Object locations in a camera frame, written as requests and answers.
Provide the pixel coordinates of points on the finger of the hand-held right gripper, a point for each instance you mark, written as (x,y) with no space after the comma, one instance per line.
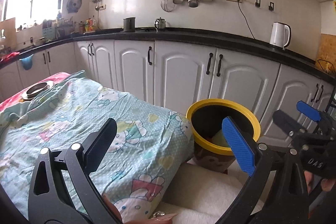
(286,120)
(308,109)

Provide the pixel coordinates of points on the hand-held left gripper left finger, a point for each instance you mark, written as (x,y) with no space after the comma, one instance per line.
(101,145)

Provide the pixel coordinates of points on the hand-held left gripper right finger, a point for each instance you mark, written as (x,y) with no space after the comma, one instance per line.
(237,145)

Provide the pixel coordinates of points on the light green sock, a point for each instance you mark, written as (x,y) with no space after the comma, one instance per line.
(220,138)

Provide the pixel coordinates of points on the yellow-rimmed brown trash bin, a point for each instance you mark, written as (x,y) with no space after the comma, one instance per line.
(210,161)

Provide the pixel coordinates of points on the person's right hand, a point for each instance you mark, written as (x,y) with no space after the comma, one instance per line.
(329,184)

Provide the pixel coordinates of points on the light blue cartoon printed blanket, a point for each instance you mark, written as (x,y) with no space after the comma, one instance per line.
(78,113)

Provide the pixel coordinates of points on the white cushion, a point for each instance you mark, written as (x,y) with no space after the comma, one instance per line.
(204,187)

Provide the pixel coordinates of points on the white electric kettle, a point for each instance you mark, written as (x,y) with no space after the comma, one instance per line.
(278,36)

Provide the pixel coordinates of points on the round metal bowl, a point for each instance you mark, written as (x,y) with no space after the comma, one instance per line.
(38,88)

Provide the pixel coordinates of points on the white base cabinets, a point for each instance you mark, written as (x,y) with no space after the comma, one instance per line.
(178,74)

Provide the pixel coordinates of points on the pink cloth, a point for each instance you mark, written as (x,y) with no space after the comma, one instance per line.
(165,219)

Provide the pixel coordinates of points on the pink blanket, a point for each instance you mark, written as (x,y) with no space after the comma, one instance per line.
(10,102)

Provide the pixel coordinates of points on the blue hanging cloth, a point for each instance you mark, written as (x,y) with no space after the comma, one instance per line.
(26,63)

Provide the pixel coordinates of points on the black kitchen countertop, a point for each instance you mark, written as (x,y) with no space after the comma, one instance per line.
(210,36)

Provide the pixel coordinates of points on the group of condiment bottles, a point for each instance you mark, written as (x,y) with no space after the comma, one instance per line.
(88,26)

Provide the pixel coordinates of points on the dish rack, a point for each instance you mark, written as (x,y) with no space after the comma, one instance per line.
(56,29)

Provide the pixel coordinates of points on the black pot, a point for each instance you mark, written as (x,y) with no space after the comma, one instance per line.
(129,24)

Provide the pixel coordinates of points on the red cloth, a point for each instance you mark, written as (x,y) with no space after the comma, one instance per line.
(9,56)

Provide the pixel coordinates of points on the steel teapot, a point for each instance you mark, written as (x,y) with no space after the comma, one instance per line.
(160,25)

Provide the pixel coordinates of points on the wooden cutting board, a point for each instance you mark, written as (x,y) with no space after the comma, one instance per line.
(8,28)

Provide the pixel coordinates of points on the black wall hook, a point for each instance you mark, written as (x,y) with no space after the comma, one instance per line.
(258,2)
(271,6)

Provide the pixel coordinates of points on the small wall fan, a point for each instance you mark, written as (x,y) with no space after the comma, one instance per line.
(74,4)

